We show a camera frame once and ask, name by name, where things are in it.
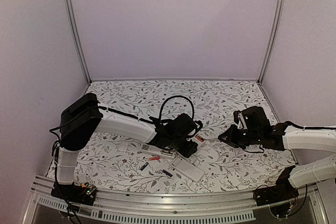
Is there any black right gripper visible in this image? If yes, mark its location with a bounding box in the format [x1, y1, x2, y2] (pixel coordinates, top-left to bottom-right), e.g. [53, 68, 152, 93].
[218, 124, 261, 150]

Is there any orange copper battery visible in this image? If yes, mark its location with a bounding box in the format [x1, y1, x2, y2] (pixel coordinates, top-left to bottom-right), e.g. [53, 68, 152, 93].
[197, 136, 204, 142]

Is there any white remote with green logo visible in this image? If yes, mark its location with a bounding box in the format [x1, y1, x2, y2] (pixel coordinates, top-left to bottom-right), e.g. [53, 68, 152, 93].
[194, 134, 205, 144]

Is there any white remote control back up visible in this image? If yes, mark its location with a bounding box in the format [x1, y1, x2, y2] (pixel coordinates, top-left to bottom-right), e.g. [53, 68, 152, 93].
[171, 156, 204, 182]

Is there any white remote with display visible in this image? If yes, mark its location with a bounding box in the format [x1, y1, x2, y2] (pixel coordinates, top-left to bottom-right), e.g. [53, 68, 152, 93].
[139, 144, 175, 160]

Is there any white battery cover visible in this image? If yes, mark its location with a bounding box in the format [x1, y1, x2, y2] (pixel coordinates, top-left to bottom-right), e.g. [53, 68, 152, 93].
[118, 142, 128, 152]

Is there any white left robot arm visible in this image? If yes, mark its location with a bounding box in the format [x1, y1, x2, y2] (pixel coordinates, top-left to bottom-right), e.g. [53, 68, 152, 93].
[49, 93, 203, 200]

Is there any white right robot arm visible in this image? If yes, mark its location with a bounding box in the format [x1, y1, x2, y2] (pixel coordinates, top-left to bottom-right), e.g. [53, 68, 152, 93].
[218, 106, 335, 201]

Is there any floral tablecloth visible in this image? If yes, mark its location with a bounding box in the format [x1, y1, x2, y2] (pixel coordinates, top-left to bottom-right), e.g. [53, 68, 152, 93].
[74, 81, 295, 194]

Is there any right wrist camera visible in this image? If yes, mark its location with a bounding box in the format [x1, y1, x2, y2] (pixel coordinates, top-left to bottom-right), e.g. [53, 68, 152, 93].
[233, 111, 247, 130]

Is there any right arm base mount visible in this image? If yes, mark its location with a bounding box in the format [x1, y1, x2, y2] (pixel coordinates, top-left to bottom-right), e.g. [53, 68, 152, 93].
[253, 182, 299, 218]

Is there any front aluminium rail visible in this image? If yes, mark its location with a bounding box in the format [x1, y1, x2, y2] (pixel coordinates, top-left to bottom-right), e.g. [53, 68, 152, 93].
[23, 175, 331, 223]

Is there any right aluminium frame post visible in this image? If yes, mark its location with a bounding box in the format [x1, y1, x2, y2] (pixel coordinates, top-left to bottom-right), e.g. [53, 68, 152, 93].
[258, 0, 285, 86]

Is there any aluminium frame post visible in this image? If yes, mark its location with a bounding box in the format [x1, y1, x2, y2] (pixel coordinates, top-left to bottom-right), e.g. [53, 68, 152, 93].
[258, 0, 285, 86]
[64, 0, 92, 84]

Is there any left aluminium frame post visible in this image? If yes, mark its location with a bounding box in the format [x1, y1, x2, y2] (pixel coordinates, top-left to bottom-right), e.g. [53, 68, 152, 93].
[64, 0, 92, 84]

